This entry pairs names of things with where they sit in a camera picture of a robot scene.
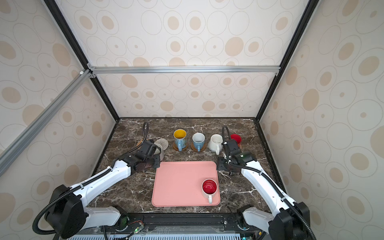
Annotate white multicolour stitched coaster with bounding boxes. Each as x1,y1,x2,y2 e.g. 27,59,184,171
155,139,169,151

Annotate blue floral mug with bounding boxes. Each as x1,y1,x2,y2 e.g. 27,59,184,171
193,133,206,144

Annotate black right corner post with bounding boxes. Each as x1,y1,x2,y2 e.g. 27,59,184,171
255,0,320,122

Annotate white mug front row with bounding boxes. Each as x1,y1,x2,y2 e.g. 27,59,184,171
154,143,165,162

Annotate aluminium frame rail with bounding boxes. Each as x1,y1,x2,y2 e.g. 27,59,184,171
1,69,91,175
90,65,281,74

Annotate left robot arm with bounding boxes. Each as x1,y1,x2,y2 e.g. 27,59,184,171
32,122,160,239

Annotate brown wooden coaster far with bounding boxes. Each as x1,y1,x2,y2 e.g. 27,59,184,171
191,142,207,153

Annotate brown wooden coaster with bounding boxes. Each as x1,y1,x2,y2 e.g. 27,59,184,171
191,142,207,153
172,141,189,152

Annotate white mug row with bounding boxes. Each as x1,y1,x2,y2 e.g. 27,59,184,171
154,143,165,162
209,134,223,156

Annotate red mug black handle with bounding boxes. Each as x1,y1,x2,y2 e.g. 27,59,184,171
231,134,242,147

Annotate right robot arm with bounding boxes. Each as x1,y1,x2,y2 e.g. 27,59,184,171
218,126,316,240

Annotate blue butterfly mug yellow inside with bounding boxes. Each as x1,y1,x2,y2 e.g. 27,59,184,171
174,129,187,152

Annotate black corner frame post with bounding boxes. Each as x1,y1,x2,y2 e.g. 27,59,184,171
43,0,120,122

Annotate aluminium frame rail left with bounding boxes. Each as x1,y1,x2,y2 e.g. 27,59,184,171
1,69,91,175

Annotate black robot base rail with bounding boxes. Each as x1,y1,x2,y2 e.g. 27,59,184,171
99,213,264,236

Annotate brown wooden coaster near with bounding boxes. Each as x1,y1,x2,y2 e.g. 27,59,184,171
172,141,189,152

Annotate white mug red inside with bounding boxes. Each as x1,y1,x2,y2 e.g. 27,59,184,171
202,179,218,204

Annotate pink plastic tray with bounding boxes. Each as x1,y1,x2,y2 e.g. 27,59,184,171
152,161,221,207

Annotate aluminium frame rail back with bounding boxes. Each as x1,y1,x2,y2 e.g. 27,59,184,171
90,65,281,74

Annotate white mug back row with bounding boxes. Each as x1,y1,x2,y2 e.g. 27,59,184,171
209,134,223,156

